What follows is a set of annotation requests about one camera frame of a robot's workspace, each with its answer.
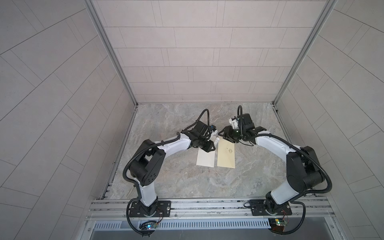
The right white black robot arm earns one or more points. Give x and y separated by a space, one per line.
303 170

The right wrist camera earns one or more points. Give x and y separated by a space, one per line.
234 123

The circuit board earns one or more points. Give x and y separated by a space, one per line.
278 225
149 226

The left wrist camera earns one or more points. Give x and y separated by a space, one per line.
213 130

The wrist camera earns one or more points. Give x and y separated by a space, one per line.
234 123
213 130

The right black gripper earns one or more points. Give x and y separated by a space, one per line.
228 130

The white ventilation grille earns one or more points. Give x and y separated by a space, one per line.
191 224

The aluminium mounting rail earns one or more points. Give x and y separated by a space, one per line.
203 208

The right circuit board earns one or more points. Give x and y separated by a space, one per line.
278 225

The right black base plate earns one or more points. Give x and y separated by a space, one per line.
261 207

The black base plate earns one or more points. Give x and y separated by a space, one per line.
261 207
156 209

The left circuit board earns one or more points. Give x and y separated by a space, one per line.
149 226

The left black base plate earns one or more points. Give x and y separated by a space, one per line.
156 209

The yellow manila envelope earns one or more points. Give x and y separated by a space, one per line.
226 154

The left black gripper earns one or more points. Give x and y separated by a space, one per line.
210 144

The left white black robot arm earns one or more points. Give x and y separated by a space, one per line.
145 165

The cream white envelope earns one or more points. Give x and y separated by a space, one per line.
205 159

